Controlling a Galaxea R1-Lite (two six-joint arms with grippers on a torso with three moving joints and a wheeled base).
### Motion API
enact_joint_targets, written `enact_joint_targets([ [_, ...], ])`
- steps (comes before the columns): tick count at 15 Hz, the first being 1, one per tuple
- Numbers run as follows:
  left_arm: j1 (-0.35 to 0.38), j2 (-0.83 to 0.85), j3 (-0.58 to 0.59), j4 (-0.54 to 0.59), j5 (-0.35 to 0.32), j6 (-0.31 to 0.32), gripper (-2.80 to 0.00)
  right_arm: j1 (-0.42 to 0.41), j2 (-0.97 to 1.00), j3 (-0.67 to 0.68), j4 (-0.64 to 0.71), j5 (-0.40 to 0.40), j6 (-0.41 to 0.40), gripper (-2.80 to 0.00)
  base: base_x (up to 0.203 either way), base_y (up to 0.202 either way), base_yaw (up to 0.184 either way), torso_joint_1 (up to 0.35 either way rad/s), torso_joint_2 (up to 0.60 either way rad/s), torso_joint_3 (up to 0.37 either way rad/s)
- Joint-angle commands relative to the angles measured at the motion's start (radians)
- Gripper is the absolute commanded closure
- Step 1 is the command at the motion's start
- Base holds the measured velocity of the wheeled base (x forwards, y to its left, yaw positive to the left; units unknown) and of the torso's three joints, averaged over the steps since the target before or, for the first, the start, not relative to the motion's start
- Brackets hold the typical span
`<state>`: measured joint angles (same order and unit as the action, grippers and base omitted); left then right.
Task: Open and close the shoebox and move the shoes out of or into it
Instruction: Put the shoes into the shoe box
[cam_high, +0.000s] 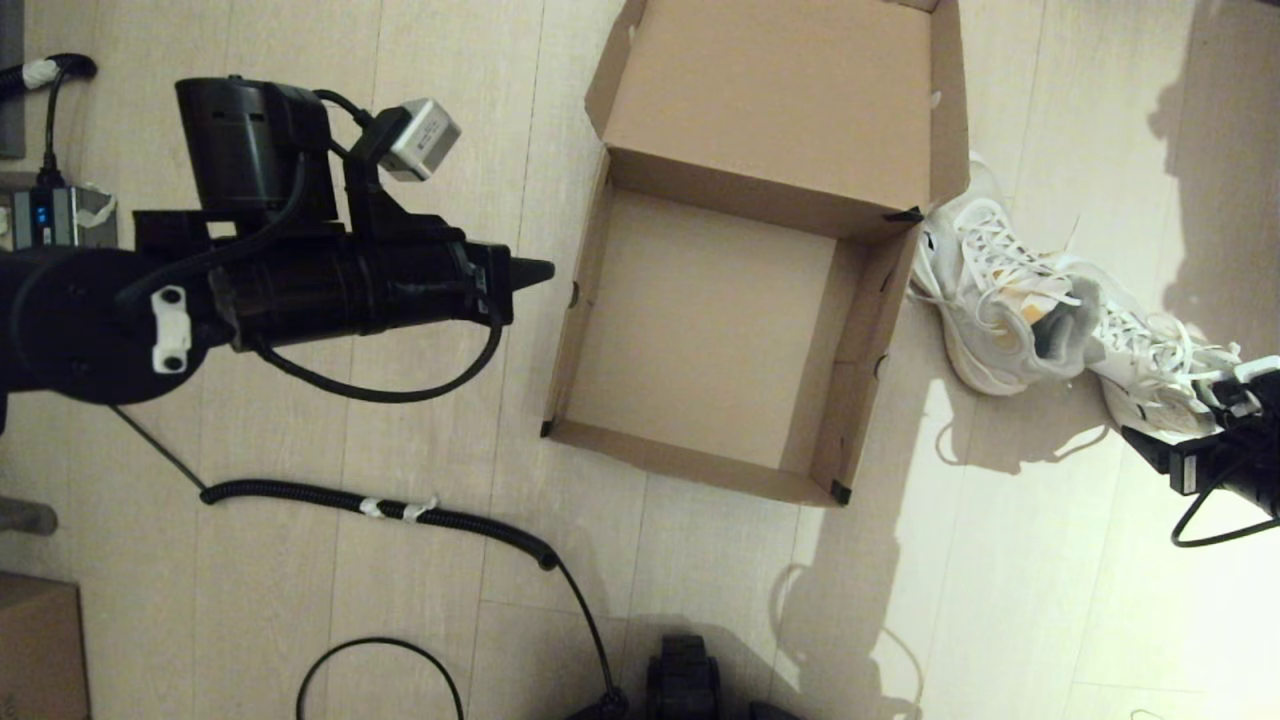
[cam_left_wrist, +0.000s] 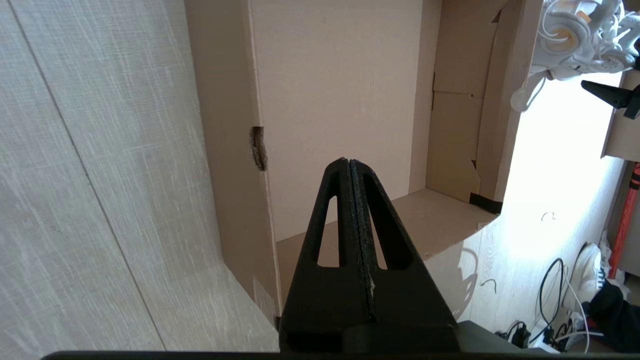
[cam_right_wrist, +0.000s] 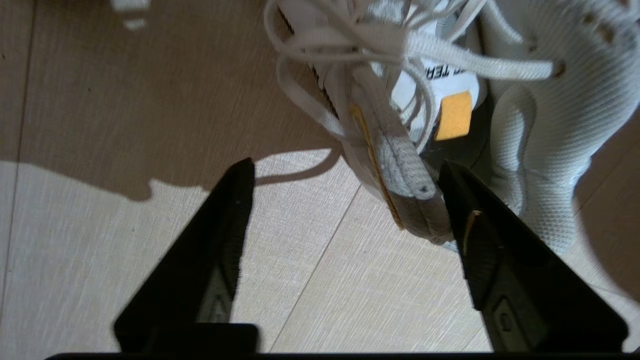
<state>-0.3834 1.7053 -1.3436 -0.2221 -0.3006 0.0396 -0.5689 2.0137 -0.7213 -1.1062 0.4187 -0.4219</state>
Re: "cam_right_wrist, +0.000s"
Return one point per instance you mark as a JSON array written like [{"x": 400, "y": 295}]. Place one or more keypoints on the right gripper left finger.
[{"x": 190, "y": 280}]

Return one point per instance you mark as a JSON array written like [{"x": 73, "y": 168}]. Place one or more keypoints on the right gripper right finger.
[{"x": 540, "y": 300}]

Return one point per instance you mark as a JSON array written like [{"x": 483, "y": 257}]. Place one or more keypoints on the white sneaker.
[{"x": 550, "y": 125}]

